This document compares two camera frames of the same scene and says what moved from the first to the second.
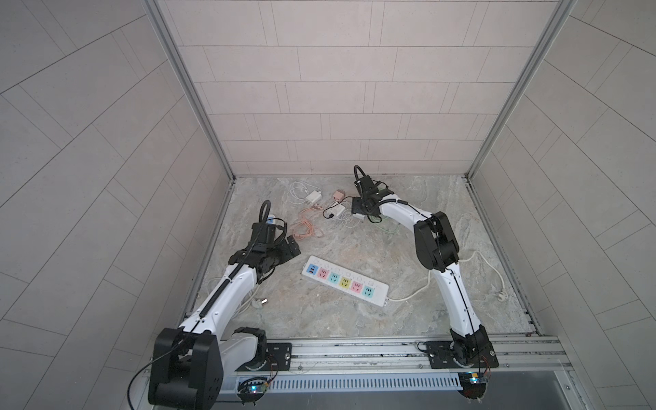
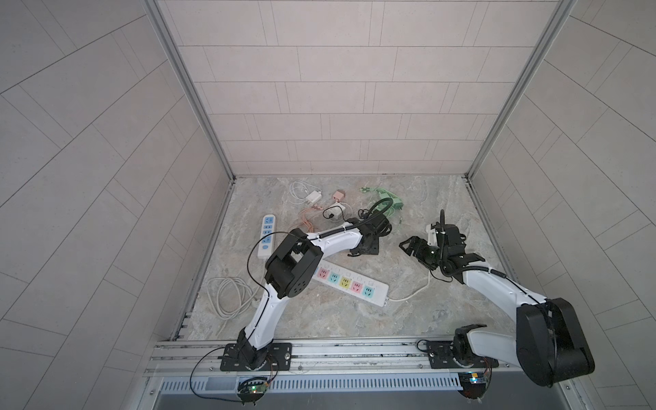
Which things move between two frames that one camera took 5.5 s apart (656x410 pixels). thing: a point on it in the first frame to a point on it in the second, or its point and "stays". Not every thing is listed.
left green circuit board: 251,389 stays
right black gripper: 355,206 to 417,253
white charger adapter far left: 313,196 stays
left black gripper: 285,253 to 374,248
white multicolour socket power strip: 319,270 stays
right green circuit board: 473,385 stays
